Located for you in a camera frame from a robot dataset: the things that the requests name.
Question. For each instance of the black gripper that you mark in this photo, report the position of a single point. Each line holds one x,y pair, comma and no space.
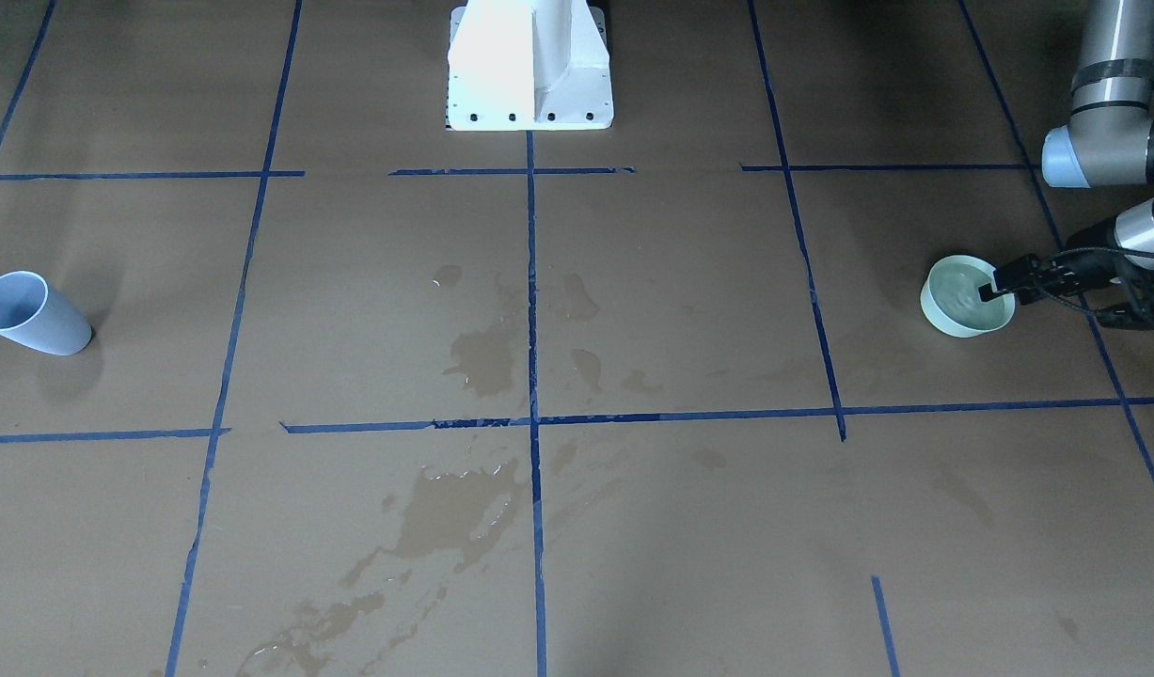
1090,238

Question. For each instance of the mint green bowl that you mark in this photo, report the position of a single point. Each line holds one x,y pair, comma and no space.
952,302

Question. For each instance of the light blue plastic cup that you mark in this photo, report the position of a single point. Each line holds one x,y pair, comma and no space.
35,314

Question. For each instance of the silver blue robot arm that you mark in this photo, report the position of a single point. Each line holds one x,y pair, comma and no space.
1108,141

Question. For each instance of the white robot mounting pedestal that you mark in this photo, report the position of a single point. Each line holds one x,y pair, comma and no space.
529,65

